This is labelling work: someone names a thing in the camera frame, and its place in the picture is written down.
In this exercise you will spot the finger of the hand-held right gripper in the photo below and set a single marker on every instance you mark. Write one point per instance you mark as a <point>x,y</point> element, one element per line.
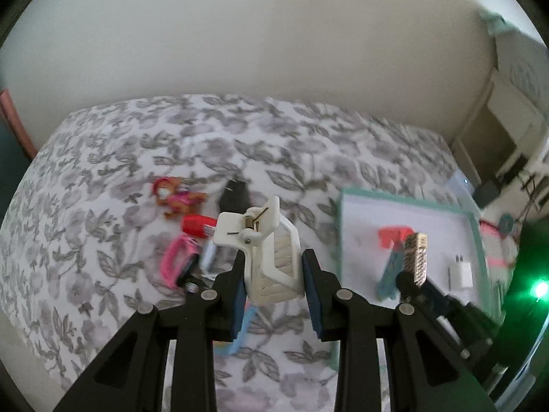
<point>422,294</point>

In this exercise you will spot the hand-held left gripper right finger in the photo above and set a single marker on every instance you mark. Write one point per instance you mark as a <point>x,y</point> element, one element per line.
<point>311,304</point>

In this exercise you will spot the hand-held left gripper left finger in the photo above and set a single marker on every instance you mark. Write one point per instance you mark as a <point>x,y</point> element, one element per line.
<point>238,304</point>

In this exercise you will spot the white tray with teal rim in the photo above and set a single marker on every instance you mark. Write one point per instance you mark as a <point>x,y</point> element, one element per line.
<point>429,223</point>

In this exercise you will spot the large white plastic clip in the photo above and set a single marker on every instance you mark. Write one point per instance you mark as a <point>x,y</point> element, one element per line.
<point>274,240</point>

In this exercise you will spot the brown pink toy dog figure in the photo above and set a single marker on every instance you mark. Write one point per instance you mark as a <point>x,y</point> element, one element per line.
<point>172,199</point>

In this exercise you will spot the white usb charger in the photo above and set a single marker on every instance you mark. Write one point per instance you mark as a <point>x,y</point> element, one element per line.
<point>460,274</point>

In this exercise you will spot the red plastic clip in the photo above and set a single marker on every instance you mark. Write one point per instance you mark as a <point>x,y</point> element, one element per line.
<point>392,237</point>

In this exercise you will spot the pink plastic wristband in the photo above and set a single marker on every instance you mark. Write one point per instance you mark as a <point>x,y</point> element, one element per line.
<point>173,257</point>

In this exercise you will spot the small red white tube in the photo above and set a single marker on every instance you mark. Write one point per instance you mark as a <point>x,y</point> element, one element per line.
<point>195,226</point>

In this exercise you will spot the black power adapter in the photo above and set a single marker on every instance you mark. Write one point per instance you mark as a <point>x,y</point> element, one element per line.
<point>235,197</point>

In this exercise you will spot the white shelf unit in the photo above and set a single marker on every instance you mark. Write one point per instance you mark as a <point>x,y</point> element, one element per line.
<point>510,120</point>

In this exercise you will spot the grey floral blanket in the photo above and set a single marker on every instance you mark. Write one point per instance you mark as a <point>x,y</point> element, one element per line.
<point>107,158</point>

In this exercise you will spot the dark teal cabinet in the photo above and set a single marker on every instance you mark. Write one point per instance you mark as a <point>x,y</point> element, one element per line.
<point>8,171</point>

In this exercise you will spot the pink post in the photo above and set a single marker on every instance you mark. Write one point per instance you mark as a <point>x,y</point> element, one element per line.
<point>15,124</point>

